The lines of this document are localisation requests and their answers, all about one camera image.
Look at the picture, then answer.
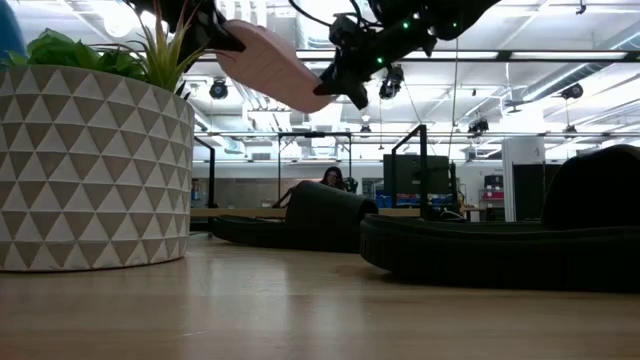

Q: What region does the black background frame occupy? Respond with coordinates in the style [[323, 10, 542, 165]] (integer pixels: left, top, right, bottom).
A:
[[276, 130, 353, 202]]

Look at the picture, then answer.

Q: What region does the wooden shelf with wire frame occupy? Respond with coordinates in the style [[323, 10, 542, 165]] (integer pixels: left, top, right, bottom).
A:
[[189, 124, 430, 237]]

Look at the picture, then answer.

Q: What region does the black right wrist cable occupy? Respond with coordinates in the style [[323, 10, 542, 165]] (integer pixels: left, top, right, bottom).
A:
[[287, 0, 374, 30]]

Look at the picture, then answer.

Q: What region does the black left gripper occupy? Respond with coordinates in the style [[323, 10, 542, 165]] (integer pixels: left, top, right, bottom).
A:
[[164, 0, 247, 67]]

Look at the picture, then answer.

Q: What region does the pink rubber slide sandal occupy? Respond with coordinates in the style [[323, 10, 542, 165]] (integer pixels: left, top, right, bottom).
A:
[[214, 19, 337, 116]]

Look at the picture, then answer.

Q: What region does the person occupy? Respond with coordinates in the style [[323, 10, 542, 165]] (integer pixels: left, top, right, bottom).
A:
[[319, 165, 348, 193]]

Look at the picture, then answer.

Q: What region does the black rubber slide sandal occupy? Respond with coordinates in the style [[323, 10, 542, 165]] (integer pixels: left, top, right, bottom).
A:
[[209, 180, 380, 254], [359, 144, 640, 294]]

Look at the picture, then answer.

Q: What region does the succulent in triangle-patterned pot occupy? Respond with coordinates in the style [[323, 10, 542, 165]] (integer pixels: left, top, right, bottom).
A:
[[0, 0, 217, 274]]

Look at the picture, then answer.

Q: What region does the black workstation with monitor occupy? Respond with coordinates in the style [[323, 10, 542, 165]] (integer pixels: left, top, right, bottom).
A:
[[382, 153, 452, 209]]

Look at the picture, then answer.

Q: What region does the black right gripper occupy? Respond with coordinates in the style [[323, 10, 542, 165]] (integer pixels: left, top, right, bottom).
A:
[[312, 14, 437, 112]]

